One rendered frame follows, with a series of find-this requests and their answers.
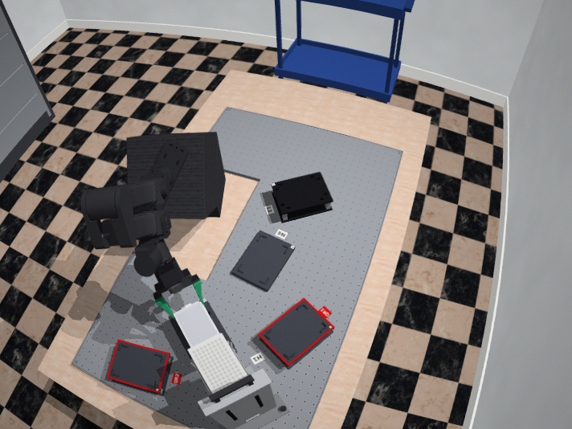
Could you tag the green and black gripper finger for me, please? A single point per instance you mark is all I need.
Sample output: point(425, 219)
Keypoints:
point(198, 289)
point(160, 302)

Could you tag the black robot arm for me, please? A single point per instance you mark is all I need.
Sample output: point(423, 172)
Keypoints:
point(151, 227)

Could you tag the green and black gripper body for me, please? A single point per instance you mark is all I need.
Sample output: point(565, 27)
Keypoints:
point(186, 281)

